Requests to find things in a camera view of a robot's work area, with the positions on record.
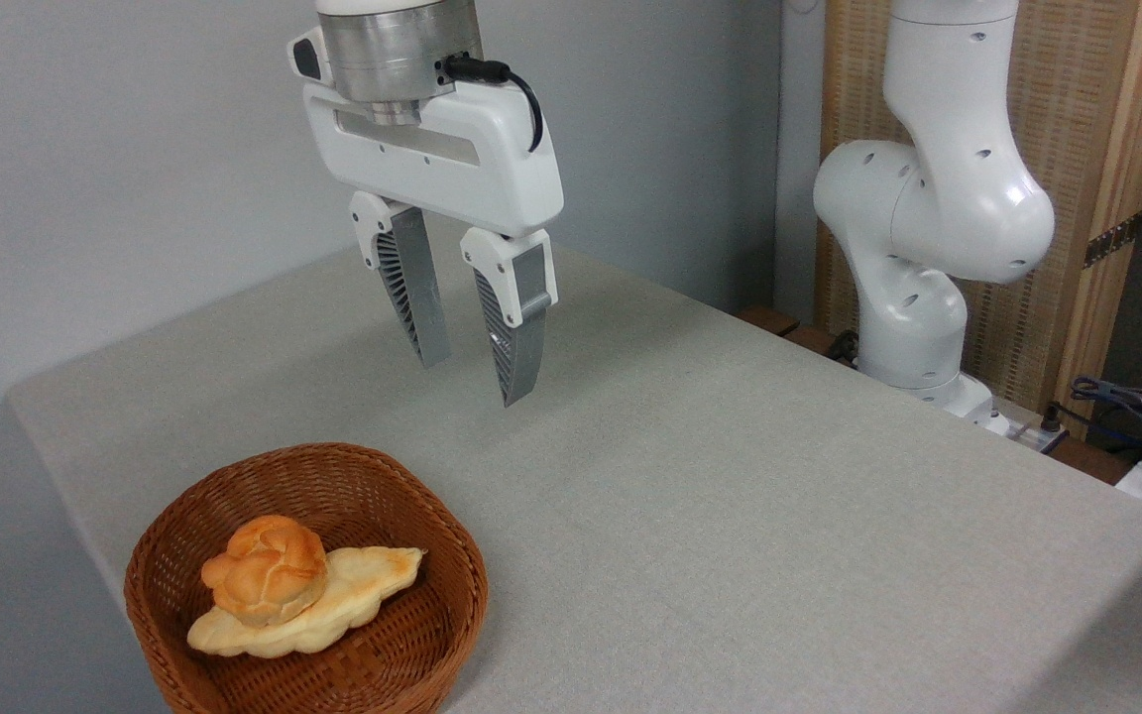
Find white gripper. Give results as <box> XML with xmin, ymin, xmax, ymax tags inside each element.
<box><xmin>301</xmin><ymin>79</ymin><xmax>565</xmax><ymax>409</ymax></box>

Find round orange bread roll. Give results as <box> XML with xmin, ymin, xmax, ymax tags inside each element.
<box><xmin>200</xmin><ymin>515</ymin><xmax>329</xmax><ymax>628</ymax></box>

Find long braided pale bread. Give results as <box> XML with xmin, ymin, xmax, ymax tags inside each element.
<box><xmin>186</xmin><ymin>545</ymin><xmax>427</xmax><ymax>659</ymax></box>

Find brown wicker basket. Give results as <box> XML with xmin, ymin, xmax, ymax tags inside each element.
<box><xmin>123</xmin><ymin>442</ymin><xmax>490</xmax><ymax>714</ymax></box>

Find metal screen hinge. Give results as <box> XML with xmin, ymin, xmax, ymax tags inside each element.
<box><xmin>1084</xmin><ymin>211</ymin><xmax>1142</xmax><ymax>270</ymax></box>

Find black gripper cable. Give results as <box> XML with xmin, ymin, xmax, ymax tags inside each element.
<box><xmin>437</xmin><ymin>55</ymin><xmax>544</xmax><ymax>155</ymax></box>

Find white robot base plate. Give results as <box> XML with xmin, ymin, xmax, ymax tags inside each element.
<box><xmin>968</xmin><ymin>395</ymin><xmax>1070</xmax><ymax>455</ymax></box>

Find bundle of dark cables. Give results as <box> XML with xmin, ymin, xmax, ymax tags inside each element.
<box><xmin>1070</xmin><ymin>375</ymin><xmax>1142</xmax><ymax>467</ymax></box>

